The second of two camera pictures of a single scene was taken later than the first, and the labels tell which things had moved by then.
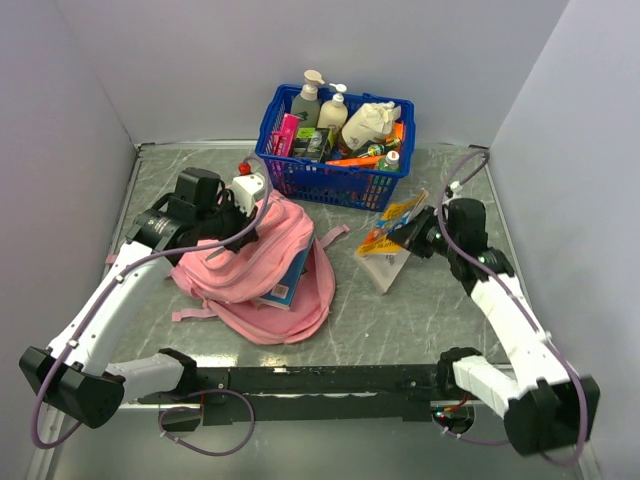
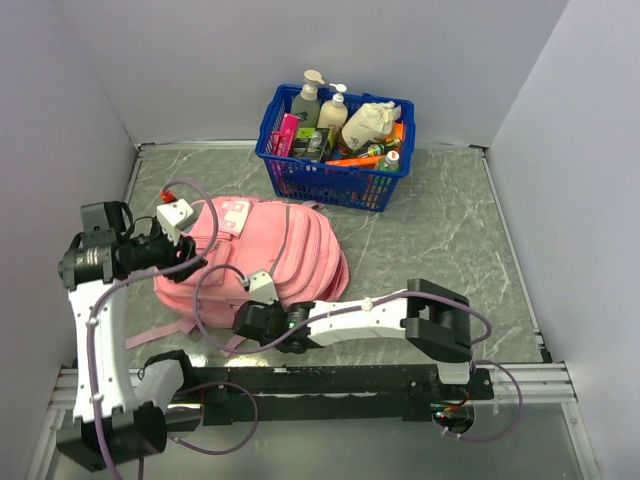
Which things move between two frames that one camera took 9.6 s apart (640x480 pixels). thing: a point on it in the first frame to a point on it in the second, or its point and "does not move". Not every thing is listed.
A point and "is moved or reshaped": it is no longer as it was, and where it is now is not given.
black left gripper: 242,219 to 185,244
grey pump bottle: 307,100 does not move
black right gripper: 410,234 to 276,304
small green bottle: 376,149 does not move
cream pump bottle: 334,112 does not move
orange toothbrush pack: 367,161 does not move
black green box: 310,143 does not move
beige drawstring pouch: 369,123 does not move
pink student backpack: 229,281 is moved or reshaped
